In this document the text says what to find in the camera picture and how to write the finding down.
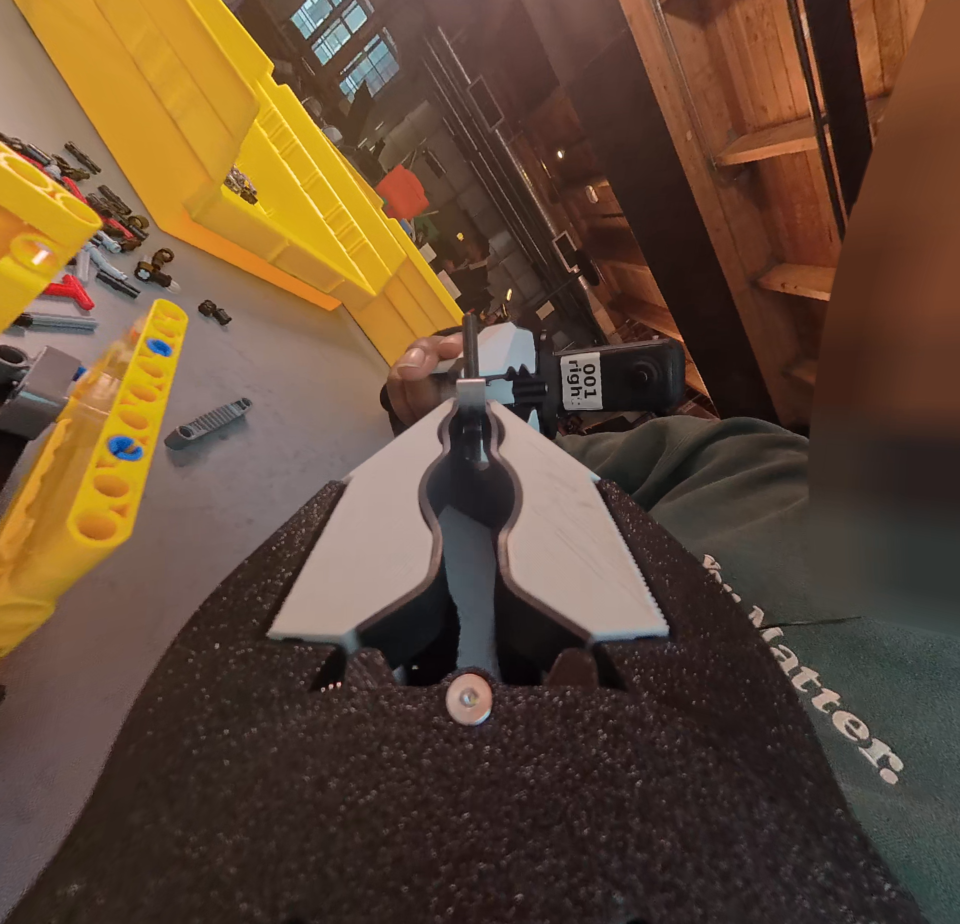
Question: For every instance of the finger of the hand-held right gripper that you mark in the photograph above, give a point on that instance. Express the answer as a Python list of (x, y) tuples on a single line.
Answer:
[(502, 350), (502, 390)]

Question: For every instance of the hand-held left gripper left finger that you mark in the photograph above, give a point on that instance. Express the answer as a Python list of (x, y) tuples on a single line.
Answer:
[(352, 557)]

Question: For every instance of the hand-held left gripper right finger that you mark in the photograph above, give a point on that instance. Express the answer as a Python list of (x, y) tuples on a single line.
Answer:
[(577, 557)]

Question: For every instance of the grey lego gear rack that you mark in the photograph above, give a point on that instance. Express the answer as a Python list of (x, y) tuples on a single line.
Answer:
[(206, 423), (471, 395)]

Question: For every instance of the yellow black lego model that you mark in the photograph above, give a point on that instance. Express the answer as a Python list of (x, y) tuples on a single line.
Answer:
[(112, 452)]

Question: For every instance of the yellow plastic bin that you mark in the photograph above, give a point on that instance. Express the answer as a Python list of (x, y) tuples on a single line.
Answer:
[(150, 54), (420, 294)]

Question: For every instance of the person's right forearm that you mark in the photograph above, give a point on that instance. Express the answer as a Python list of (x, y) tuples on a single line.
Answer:
[(675, 474)]

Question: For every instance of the pile of mixed lego parts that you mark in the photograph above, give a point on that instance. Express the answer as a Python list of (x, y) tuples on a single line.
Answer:
[(241, 184)]

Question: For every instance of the pile of small lego pins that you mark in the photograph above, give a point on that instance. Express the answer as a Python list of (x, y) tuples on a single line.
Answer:
[(97, 212)]

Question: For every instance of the person's right hand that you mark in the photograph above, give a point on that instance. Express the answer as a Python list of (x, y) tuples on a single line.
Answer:
[(420, 384)]

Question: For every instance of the orange plastic container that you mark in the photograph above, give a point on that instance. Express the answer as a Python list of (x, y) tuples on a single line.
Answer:
[(403, 193)]

